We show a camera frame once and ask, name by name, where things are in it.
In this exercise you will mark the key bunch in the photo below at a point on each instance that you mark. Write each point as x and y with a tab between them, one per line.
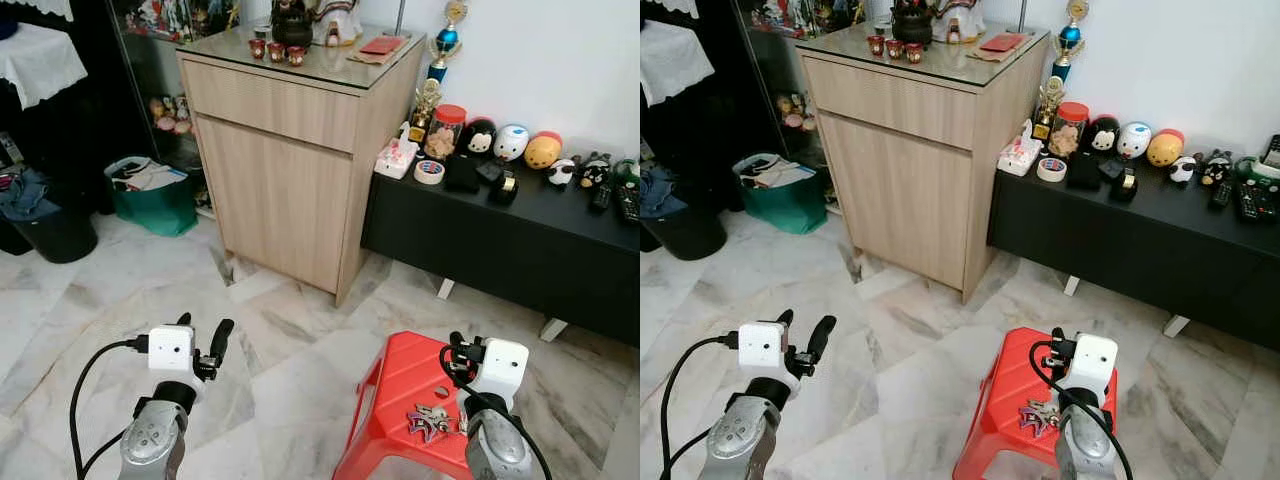
1040	416
432	421

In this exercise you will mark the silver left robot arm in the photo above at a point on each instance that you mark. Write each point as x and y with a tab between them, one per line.
150	440
740	440

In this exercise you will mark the red plastic stool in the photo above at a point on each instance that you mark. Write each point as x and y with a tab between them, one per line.
995	395
395	395

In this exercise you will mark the black low sideboard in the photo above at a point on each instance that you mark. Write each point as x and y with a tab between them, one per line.
500	240
1130	240

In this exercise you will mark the green shopping bag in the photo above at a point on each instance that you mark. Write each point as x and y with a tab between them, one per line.
785	203
150	205

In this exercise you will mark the black bin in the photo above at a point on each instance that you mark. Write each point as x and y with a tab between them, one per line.
55	235
690	235

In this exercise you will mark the black tape dispenser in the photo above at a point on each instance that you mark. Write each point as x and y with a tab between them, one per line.
1126	185
503	187

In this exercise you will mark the white tape roll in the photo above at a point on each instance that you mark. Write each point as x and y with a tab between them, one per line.
429	171
1051	169

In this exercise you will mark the black pouch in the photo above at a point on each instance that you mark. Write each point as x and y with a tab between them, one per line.
462	173
1084	171

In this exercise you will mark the pink tissue box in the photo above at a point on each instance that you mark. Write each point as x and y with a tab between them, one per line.
1020	156
397	158

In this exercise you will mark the blue jeans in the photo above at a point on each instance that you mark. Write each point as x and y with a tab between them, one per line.
655	190
25	190

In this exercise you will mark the light wooden cabinet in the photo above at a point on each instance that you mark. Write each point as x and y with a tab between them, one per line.
290	160
910	160

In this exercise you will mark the black remote control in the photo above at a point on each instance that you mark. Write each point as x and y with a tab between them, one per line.
1221	193
600	196
627	205
1252	203

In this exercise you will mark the small panda plush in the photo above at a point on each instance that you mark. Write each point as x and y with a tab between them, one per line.
1183	171
561	173

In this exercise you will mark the black mouse plush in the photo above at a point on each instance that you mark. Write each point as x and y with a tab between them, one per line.
478	138
1102	136

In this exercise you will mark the white plush toy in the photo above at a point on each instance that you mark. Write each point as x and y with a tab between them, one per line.
1134	141
510	143

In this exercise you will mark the red lid snack jar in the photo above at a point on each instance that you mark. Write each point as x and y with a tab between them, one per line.
445	132
1068	130

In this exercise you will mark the pink plush dolls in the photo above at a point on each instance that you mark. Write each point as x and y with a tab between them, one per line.
170	112
795	112

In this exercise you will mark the yellow plush toy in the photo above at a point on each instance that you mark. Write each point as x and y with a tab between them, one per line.
1166	149
543	151

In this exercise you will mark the small black figure toy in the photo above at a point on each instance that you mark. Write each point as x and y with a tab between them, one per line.
596	170
1218	168

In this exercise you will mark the small gold trophy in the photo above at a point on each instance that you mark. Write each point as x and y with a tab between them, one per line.
426	105
1050	105

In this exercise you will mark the glass display cabinet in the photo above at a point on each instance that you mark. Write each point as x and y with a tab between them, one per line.
775	60
150	60

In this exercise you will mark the small red cup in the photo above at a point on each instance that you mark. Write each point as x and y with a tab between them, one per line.
913	52
894	48
276	51
876	44
296	55
257	47

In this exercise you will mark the white cloth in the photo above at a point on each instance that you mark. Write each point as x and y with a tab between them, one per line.
665	60
35	60

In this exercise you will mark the red envelope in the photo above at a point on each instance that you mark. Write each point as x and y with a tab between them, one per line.
381	46
1003	43

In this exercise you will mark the blue and gold trophy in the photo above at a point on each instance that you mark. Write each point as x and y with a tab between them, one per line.
1071	38
446	42

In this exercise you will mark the black teapot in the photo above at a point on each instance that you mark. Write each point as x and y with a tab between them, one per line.
912	22
292	25

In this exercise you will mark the white figurine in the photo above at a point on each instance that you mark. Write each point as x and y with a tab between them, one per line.
958	18
337	20

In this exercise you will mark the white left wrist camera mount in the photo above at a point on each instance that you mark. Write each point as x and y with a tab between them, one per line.
170	348
762	348

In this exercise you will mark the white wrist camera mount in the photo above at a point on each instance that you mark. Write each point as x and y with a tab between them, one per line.
1092	360
762	348
503	365
170	348

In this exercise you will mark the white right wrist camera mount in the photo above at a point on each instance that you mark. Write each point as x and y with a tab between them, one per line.
1092	360
503	365

